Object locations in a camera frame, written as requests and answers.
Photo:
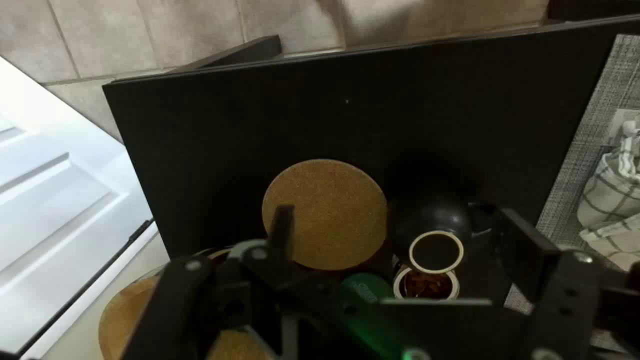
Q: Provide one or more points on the white stove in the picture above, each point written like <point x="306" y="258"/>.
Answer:
<point x="73" y="215"/>

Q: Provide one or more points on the black mug white rim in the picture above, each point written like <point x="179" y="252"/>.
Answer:
<point x="431" y="233"/>

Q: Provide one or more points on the black table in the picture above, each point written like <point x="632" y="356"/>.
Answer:
<point x="494" y="114"/>

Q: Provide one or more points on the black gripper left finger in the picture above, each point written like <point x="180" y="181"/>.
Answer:
<point x="281" y="233"/>

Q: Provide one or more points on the white checkered cloth bundle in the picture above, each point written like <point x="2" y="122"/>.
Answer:
<point x="613" y="193"/>

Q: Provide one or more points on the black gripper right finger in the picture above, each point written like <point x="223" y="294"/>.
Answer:
<point x="525" y="255"/>

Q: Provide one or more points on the large wooden bowl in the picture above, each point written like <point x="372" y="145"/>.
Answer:
<point x="122" y="317"/>

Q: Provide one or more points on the small patterned cup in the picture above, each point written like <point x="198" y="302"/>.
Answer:
<point x="410" y="282"/>

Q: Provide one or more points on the round cork coaster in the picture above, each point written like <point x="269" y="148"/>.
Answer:
<point x="338" y="213"/>

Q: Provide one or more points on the grey checkered place mat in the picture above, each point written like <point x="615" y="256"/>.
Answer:
<point x="615" y="100"/>

